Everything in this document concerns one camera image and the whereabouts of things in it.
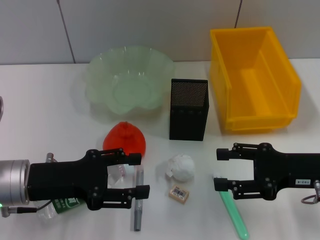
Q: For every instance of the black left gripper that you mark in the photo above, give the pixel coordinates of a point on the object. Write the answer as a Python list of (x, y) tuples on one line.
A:
[(62, 180)]

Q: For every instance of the grey glitter pen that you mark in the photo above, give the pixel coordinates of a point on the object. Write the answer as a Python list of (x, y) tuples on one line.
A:
[(137, 215)]

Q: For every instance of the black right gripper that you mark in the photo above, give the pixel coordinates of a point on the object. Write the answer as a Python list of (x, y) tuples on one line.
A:
[(287, 170)]

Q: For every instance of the translucent green wavy fruit plate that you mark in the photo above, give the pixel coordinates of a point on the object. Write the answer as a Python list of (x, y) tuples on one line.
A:
[(130, 85)]

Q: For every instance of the red-orange toy orange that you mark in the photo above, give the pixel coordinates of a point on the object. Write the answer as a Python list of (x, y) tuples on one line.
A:
[(125, 140)]

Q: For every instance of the white paper ball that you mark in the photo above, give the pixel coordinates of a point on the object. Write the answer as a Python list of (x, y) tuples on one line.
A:
[(182, 167)]

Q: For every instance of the yellow plastic bin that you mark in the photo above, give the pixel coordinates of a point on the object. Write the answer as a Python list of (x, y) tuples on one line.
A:
[(265, 100)]

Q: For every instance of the clear green-label water bottle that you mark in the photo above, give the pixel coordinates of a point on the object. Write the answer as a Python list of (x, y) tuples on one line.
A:
[(66, 203)]

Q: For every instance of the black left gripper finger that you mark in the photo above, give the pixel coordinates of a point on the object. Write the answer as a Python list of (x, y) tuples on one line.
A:
[(142, 192)]

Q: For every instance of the beige eraser with barcode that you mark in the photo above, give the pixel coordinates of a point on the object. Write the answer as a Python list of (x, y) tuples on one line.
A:
[(178, 194)]

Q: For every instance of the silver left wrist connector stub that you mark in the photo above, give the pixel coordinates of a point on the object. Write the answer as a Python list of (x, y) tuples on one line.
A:
[(50, 157)]

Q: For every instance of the black mesh pen holder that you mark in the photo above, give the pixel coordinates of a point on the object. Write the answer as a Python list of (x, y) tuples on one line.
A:
[(187, 120)]

